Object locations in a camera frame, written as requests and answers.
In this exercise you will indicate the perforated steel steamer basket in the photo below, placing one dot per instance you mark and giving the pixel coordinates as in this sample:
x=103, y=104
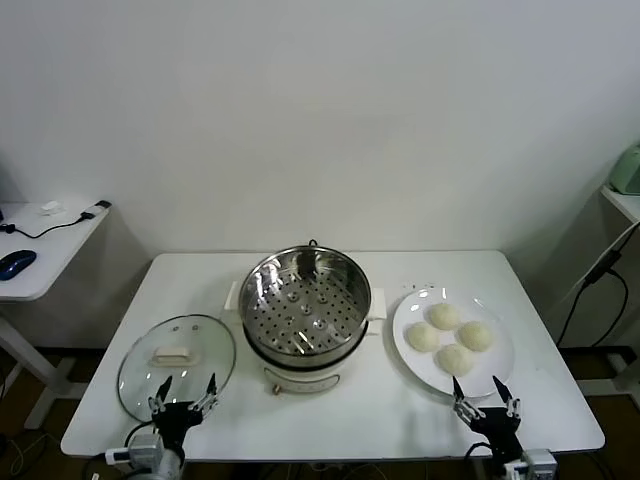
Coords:
x=305, y=320

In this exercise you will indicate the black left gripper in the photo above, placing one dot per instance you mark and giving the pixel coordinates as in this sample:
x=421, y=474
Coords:
x=172, y=420

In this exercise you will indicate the white side desk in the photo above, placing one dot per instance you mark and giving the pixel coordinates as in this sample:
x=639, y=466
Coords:
x=50, y=260

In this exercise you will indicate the mint green appliance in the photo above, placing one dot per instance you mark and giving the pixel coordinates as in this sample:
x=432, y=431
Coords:
x=627, y=172

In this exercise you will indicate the black power adapter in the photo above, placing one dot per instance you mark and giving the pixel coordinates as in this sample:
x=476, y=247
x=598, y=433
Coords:
x=602, y=266

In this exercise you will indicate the white electric cooker pot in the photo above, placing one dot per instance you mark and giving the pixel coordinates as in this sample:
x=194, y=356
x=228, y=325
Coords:
x=300, y=375

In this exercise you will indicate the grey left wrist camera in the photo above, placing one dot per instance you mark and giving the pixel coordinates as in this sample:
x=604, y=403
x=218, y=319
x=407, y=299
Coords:
x=145, y=446

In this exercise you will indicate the blue computer mouse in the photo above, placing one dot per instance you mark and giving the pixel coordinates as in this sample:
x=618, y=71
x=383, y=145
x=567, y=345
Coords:
x=15, y=262

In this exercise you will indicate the small white crumpled object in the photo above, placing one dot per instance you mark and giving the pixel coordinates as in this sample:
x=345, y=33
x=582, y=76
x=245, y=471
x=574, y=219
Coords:
x=50, y=206

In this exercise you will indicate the small black phone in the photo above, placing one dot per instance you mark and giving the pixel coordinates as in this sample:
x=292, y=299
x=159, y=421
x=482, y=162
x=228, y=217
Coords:
x=102, y=203

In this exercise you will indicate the white round plate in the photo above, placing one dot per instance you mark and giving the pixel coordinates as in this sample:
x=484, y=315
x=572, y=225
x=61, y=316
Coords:
x=415, y=370

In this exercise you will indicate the white steamed baozi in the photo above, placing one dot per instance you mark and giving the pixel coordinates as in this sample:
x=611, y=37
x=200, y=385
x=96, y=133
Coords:
x=475, y=335
x=423, y=337
x=455, y=359
x=444, y=316

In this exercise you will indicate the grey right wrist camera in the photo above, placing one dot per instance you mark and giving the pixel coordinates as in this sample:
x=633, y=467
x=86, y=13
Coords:
x=537, y=462

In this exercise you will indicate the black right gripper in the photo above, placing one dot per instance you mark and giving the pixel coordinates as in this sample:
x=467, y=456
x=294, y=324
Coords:
x=495, y=425

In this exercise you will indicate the white shelf table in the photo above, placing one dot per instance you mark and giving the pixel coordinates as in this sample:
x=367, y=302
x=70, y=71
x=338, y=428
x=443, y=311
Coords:
x=625, y=202

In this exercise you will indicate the thin white leaning strip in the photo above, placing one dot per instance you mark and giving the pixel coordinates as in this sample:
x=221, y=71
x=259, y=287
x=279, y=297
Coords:
x=620, y=240

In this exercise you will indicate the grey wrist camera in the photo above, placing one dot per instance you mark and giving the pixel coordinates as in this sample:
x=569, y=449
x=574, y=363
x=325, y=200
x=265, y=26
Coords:
x=537, y=462
x=145, y=446

